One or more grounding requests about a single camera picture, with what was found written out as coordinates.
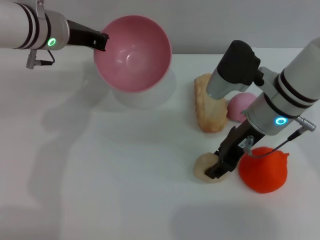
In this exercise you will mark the pink plastic bowl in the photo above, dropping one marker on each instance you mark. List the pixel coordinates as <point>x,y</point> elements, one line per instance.
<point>135,55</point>

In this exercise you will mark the red-orange persimmon toy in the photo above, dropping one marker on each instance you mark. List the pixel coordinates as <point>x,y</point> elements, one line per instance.
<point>262,175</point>

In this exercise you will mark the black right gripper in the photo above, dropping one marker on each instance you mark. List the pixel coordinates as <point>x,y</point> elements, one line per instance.
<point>237,145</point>

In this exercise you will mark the round beige egg yolk pastry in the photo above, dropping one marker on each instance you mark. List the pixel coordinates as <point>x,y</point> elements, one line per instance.
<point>202,166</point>

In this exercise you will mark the long golden bread loaf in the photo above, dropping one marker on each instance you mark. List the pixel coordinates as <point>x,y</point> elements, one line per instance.
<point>212,115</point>

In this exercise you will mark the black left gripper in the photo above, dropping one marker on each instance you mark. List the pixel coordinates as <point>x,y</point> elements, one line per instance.
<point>80,35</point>

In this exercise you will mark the pink bun with green leaf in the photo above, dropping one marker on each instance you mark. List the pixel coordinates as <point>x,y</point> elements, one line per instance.
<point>237,107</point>

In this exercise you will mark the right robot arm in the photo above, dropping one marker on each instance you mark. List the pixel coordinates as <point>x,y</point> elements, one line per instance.
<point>290,95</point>

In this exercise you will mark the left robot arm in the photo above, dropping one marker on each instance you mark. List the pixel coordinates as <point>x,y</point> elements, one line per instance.
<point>22,27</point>

